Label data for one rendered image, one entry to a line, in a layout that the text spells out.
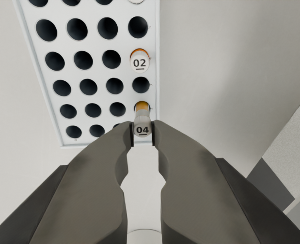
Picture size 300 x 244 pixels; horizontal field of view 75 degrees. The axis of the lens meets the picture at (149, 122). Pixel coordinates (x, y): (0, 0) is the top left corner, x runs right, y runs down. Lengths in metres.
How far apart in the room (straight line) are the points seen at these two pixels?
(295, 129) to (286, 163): 0.27
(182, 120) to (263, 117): 0.08
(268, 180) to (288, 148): 0.71
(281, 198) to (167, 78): 0.66
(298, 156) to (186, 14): 1.47
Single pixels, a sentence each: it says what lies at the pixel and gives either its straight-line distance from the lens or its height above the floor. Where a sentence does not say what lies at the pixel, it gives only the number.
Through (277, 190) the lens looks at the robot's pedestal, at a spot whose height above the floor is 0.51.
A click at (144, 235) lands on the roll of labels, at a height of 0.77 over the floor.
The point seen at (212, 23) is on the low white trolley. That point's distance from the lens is 0.18.
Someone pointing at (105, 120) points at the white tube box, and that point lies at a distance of 0.16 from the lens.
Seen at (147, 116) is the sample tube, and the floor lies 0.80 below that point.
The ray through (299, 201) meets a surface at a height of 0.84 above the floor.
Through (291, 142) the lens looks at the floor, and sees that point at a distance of 1.48.
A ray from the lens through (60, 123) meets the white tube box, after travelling 0.17.
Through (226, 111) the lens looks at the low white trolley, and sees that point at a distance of 0.21.
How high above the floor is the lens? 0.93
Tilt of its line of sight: 59 degrees down
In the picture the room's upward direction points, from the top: 176 degrees clockwise
